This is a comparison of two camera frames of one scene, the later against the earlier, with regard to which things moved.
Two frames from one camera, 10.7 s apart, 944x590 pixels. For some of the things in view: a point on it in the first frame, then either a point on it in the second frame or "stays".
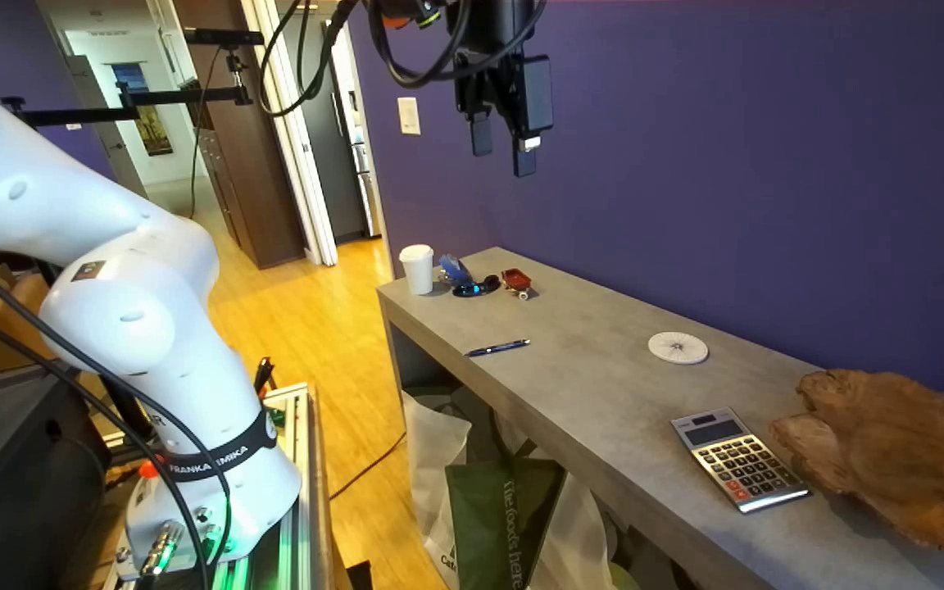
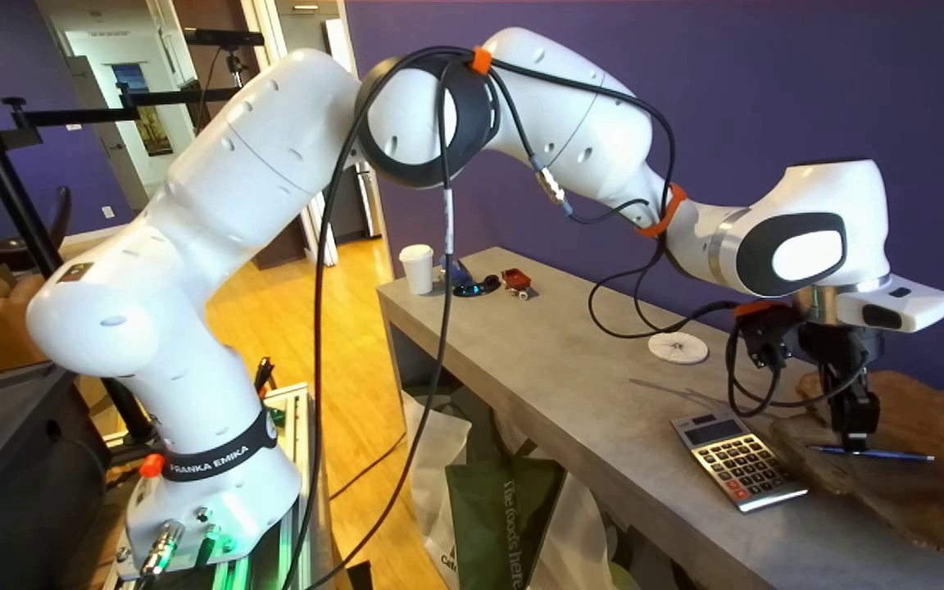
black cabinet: (27, 485) stays
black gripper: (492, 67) → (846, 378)
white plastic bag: (433, 439) stays
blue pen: (492, 348) → (876, 454)
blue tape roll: (454, 269) stays
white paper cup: (419, 261) stays
